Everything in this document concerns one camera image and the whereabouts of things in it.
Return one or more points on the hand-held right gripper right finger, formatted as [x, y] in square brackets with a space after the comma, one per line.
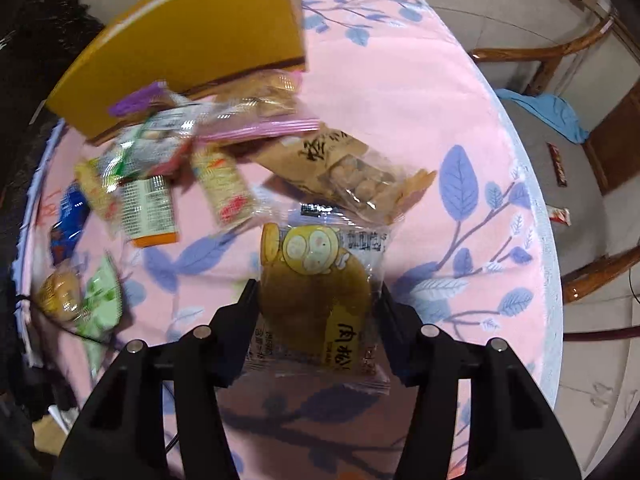
[400, 330]

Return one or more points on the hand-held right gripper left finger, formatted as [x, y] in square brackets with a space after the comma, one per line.
[240, 320]

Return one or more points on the clear cartoon cake packet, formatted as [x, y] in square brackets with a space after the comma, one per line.
[310, 290]

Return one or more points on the yellow rice roll packet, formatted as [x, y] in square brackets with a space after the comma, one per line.
[95, 190]

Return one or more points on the yellow cardboard box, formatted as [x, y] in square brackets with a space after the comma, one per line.
[190, 45]

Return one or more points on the yellow cracker packet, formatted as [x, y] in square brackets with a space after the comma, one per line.
[222, 185]

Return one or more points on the orange-edged white snack packet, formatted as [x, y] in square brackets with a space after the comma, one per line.
[147, 210]

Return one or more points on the brown paper biscuit bag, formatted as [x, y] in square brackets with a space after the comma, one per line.
[320, 155]

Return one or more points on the gold round pastry packet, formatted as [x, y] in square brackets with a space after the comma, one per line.
[57, 292]

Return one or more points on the blue snack packet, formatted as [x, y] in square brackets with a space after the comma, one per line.
[67, 230]

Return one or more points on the red white snack bar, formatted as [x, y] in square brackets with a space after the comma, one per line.
[559, 215]

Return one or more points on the pink-edged clear biscuit packet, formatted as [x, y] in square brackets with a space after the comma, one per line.
[260, 105]

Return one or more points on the pink floral tablecloth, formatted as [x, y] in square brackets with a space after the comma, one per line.
[400, 110]

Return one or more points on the purple butterfly snack packet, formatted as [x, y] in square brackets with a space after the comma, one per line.
[137, 101]

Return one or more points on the blue cloth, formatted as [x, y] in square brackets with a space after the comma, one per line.
[550, 110]

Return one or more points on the wooden chair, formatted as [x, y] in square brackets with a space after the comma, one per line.
[615, 125]

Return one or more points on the dark cloth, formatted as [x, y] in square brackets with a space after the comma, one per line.
[50, 25]

